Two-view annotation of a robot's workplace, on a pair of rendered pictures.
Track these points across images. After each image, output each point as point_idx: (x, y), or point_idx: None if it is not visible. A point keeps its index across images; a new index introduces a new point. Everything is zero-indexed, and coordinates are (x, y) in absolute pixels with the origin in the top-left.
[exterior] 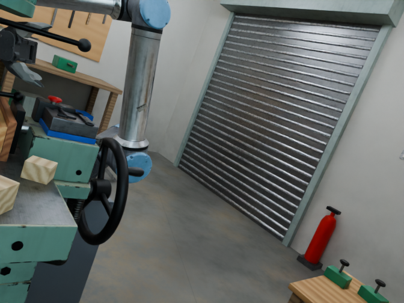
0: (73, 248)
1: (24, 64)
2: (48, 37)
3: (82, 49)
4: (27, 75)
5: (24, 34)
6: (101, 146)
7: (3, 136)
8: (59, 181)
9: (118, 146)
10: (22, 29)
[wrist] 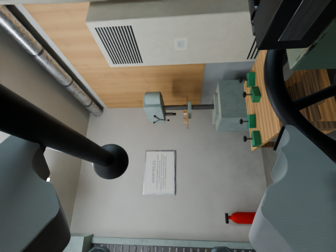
0: None
1: (252, 223)
2: (81, 138)
3: (121, 148)
4: (294, 153)
5: (39, 197)
6: (300, 112)
7: None
8: None
9: (266, 60)
10: (8, 92)
